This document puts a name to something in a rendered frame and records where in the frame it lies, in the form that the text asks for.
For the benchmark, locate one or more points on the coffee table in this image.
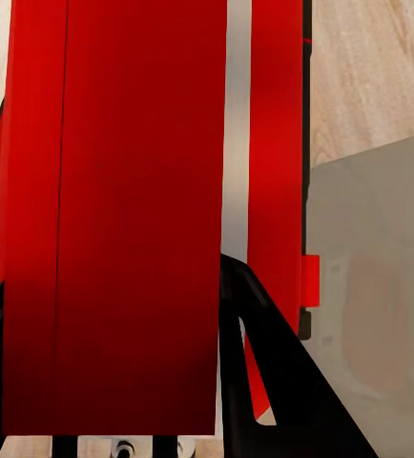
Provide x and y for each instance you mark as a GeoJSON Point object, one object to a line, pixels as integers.
{"type": "Point", "coordinates": [360, 221]}

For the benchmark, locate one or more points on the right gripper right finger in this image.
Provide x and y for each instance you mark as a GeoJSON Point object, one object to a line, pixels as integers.
{"type": "Point", "coordinates": [311, 420]}

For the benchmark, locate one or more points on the radio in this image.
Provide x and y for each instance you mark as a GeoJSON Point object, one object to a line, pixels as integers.
{"type": "Point", "coordinates": [139, 140]}

